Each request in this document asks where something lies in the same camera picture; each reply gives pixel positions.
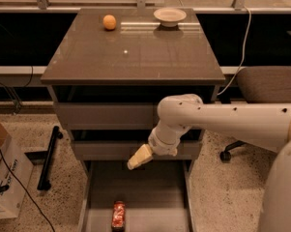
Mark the red coke can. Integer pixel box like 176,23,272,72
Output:
111,201,126,232

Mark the grey office chair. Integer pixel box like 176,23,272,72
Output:
219,66,291,161

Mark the grey drawer cabinet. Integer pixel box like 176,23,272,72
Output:
40,7,226,232

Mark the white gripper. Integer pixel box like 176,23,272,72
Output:
127,126,178,170

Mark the open bottom grey drawer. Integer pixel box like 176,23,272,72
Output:
77,160,196,232

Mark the orange fruit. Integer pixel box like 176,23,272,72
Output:
102,14,116,30

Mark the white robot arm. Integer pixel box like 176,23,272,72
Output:
128,94,291,232

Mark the black floor cable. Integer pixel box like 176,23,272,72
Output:
0,130,56,232

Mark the middle grey drawer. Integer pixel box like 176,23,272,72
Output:
72,140,202,160

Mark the black metal bar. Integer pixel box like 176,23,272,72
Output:
37,126,63,190

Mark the cardboard box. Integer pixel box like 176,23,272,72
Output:
0,123,33,219

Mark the top grey drawer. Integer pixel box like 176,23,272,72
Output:
54,102,160,130

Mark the white hanging cable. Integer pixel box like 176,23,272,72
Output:
217,6,253,97

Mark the white ceramic bowl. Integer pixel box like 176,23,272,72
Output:
154,8,187,27

